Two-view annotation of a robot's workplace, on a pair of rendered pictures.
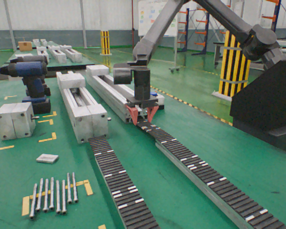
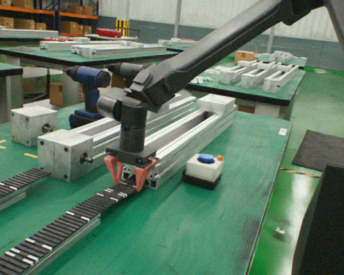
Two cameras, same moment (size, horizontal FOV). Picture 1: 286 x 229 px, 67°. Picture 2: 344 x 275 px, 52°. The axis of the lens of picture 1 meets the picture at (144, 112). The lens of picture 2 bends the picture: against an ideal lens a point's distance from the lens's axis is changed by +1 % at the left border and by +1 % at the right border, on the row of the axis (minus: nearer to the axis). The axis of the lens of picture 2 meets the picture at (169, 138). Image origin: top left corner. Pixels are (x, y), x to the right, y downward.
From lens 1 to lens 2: 0.65 m
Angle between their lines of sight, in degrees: 43
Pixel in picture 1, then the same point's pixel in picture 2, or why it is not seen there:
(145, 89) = (125, 135)
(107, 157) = not seen: outside the picture
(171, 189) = not seen: outside the picture
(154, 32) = (189, 53)
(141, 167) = (16, 224)
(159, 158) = not seen: hidden behind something
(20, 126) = (24, 131)
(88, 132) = (48, 163)
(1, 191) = not seen: outside the picture
